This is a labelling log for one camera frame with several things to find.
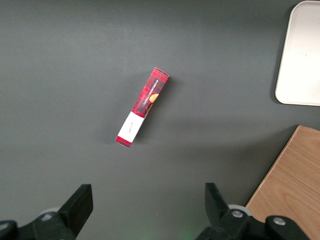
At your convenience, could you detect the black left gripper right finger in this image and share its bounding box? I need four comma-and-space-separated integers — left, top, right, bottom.
194, 182, 311, 240

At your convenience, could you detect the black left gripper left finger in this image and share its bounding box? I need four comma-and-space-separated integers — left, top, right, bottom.
0, 183, 94, 240

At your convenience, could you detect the beige rectangular tray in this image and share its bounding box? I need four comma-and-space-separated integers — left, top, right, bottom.
274, 0, 320, 107

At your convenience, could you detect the wooden two-drawer cabinet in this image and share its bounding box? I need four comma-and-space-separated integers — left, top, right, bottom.
245, 124, 320, 240

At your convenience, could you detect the red plaid shortbread box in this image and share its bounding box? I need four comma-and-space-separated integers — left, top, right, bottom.
114, 66, 172, 150

